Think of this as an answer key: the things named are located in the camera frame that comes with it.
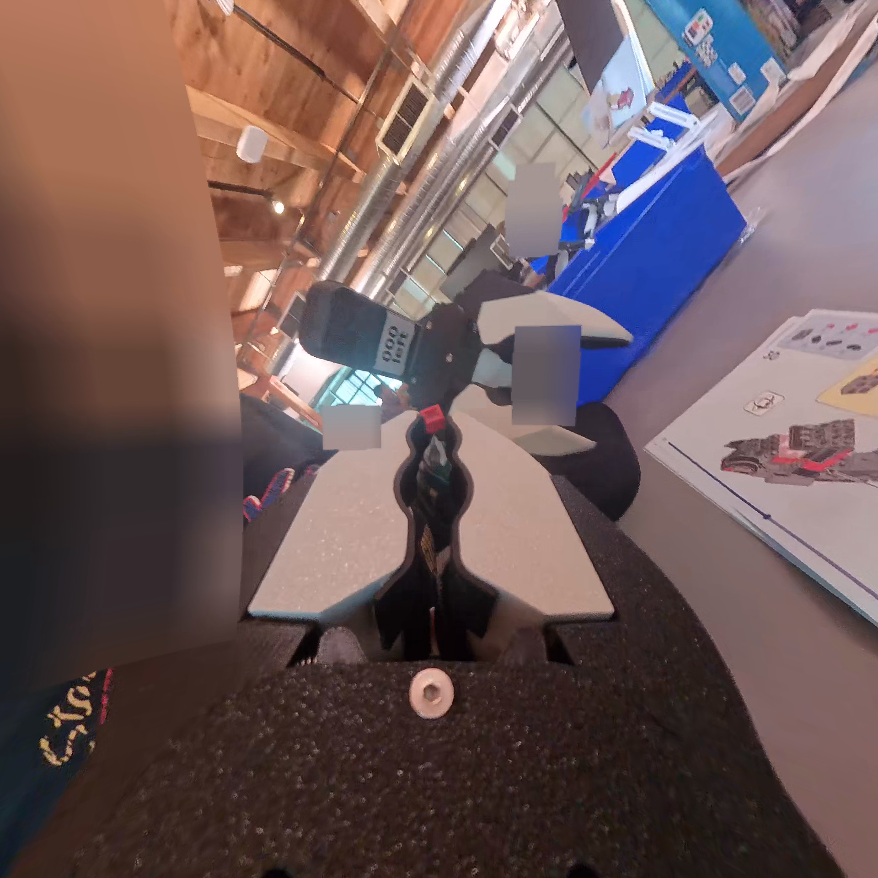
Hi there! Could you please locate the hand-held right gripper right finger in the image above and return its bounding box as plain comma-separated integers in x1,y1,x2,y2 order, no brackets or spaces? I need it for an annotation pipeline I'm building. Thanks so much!
441,410,616,651

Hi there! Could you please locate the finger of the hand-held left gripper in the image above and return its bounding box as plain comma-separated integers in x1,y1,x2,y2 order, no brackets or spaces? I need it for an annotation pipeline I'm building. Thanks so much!
454,348,598,458
476,290,633,352

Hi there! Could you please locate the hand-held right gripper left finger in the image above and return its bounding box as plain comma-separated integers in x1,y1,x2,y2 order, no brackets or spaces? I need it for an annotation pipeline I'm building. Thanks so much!
246,409,432,654

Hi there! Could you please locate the grey desk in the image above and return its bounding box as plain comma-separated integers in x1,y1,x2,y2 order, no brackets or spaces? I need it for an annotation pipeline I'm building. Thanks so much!
597,69,878,878

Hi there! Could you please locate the large plain blue box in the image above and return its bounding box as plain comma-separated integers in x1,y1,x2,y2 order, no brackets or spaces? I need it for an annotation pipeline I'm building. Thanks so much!
549,147,749,406

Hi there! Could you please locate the person's black jacket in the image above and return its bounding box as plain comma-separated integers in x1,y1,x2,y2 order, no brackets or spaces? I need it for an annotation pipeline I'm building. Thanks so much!
240,394,327,481

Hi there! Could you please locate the white picture board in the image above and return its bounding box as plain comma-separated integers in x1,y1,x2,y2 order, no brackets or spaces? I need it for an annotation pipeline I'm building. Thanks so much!
583,34,656,148

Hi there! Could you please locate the toy brick instruction booklet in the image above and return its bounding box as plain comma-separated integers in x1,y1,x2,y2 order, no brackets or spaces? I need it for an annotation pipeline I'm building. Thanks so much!
645,309,878,628

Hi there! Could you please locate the white ceiling vent grille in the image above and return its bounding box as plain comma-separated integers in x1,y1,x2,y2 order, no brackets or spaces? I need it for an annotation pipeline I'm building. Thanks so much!
376,77,434,157

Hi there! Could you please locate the black monitor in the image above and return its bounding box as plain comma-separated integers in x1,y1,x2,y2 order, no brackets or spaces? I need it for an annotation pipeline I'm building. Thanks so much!
556,0,635,97

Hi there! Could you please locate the blue printed toy box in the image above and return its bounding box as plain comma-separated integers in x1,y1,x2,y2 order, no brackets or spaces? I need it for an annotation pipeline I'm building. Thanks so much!
645,0,790,124

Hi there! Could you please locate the person's blue printed shirt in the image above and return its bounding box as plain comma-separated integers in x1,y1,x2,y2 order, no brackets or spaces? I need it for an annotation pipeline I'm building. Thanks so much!
0,466,322,875

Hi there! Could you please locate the silver ventilation duct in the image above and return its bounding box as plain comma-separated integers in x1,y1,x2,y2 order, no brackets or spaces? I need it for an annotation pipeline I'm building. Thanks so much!
312,0,550,292

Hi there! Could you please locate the white plastic frame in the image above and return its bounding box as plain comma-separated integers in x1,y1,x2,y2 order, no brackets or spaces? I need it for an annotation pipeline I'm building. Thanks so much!
627,102,701,148

